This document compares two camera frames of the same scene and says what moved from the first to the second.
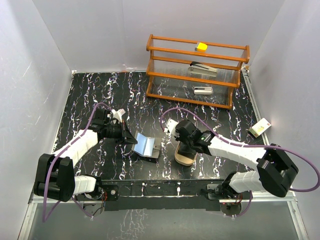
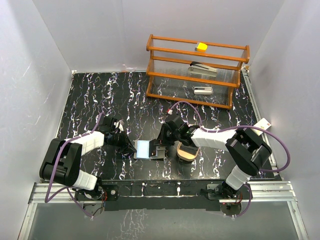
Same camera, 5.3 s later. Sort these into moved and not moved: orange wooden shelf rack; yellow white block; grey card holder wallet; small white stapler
Moved: grey card holder wallet
Not moved: orange wooden shelf rack; yellow white block; small white stapler
